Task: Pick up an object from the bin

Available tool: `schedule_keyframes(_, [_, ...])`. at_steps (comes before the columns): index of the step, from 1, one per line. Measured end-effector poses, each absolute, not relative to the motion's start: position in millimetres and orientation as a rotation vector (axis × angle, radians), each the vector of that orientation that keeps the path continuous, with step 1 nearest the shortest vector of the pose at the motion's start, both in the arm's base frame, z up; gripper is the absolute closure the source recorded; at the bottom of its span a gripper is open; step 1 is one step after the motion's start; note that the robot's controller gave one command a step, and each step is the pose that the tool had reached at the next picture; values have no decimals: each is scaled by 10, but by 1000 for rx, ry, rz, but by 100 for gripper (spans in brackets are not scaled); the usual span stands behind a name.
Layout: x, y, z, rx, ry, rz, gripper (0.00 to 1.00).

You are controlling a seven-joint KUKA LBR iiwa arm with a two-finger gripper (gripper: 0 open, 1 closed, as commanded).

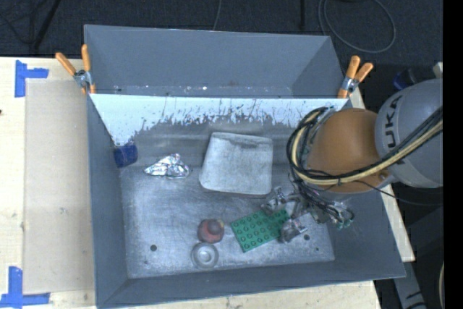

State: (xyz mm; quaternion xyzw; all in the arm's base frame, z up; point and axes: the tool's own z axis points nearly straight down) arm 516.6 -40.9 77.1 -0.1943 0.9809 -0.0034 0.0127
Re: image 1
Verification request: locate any pale grey flat pad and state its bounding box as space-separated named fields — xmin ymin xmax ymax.
xmin=198 ymin=131 xmax=274 ymax=198

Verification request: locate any small blue cup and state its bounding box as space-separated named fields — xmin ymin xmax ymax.
xmin=113 ymin=144 xmax=139 ymax=169

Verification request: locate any pale wood flat board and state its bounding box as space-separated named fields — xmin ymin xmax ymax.
xmin=22 ymin=78 xmax=98 ymax=296

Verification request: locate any clear glass round lid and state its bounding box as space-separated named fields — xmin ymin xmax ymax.
xmin=190 ymin=242 xmax=220 ymax=269

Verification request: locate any grey metal bin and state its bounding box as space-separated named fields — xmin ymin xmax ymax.
xmin=82 ymin=24 xmax=407 ymax=309

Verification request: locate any crumpled silver foil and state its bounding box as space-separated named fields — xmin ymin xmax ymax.
xmin=143 ymin=153 xmax=191 ymax=179

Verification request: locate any red and brown round toy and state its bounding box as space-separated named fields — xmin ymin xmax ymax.
xmin=197 ymin=218 xmax=225 ymax=244

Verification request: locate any green studded flat plate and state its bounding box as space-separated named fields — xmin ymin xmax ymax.
xmin=230 ymin=208 xmax=291 ymax=253

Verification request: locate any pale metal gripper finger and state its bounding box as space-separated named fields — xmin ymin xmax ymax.
xmin=278 ymin=213 xmax=310 ymax=244
xmin=260 ymin=186 xmax=294 ymax=215

